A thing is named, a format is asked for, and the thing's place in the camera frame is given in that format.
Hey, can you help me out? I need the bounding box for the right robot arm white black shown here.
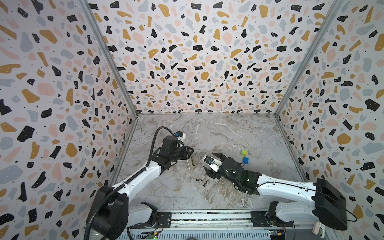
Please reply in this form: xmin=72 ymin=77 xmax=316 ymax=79
xmin=203 ymin=153 xmax=348 ymax=231

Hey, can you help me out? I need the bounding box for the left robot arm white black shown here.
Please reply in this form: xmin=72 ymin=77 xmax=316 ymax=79
xmin=84 ymin=132 xmax=194 ymax=240

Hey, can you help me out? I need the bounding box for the green cube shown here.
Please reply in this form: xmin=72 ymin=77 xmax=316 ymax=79
xmin=241 ymin=150 xmax=248 ymax=157

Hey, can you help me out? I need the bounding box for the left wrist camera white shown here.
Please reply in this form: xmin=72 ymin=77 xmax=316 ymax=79
xmin=175 ymin=131 xmax=186 ymax=143

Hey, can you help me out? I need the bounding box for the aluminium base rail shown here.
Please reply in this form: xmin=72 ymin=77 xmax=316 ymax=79
xmin=119 ymin=210 xmax=342 ymax=240

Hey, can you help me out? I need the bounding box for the white handle object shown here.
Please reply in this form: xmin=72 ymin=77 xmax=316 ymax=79
xmin=312 ymin=222 xmax=325 ymax=239

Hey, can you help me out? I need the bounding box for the black corrugated cable conduit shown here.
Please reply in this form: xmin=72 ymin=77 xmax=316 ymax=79
xmin=83 ymin=126 xmax=176 ymax=240

